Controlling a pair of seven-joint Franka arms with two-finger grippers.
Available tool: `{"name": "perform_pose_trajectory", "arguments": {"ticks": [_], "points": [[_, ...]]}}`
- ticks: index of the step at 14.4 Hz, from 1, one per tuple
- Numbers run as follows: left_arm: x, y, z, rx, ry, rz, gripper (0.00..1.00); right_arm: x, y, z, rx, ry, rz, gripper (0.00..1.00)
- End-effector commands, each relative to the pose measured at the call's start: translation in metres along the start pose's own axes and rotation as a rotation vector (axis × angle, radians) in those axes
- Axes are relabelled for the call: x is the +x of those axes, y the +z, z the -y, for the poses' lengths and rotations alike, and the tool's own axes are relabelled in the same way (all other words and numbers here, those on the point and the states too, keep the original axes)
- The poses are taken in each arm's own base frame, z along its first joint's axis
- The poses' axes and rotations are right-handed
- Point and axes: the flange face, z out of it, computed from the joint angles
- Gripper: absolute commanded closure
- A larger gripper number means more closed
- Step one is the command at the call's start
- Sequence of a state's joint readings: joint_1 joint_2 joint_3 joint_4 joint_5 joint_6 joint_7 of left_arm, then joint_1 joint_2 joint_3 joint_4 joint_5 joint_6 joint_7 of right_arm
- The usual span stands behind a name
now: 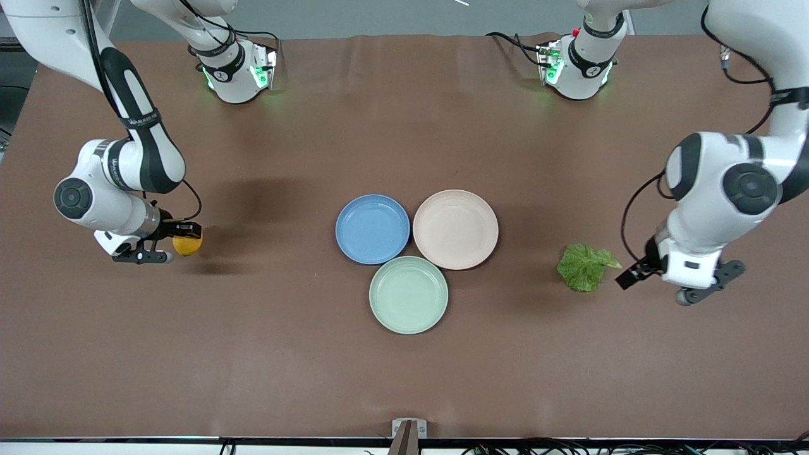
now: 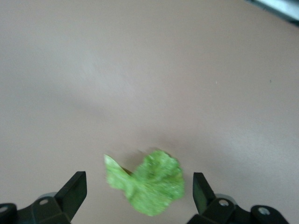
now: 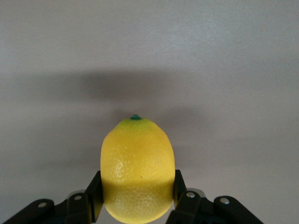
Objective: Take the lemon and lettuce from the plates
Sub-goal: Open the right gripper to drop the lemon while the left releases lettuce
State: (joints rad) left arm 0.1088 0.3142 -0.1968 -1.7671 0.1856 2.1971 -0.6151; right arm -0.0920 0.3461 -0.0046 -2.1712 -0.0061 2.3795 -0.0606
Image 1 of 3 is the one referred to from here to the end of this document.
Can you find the brown table mat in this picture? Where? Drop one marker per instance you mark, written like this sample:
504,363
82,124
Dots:
284,354

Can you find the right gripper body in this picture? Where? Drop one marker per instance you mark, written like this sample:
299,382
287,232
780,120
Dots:
167,227

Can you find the yellow lemon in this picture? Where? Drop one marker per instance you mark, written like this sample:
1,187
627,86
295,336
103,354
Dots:
188,246

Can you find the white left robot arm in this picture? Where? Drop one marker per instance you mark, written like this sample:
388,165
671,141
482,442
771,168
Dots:
746,189

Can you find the light green round plate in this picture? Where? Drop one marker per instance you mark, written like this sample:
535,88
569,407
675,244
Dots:
408,296

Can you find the beige round plate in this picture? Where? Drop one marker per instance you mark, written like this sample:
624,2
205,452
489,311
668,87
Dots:
455,230

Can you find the blue round plate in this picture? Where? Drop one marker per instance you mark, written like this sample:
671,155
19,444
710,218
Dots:
373,229

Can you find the green lettuce leaf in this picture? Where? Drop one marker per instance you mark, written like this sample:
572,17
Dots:
584,268

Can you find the metal clamp bracket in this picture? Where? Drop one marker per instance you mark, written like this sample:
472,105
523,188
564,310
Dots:
408,436

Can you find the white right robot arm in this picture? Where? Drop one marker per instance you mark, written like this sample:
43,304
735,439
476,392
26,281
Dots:
142,151

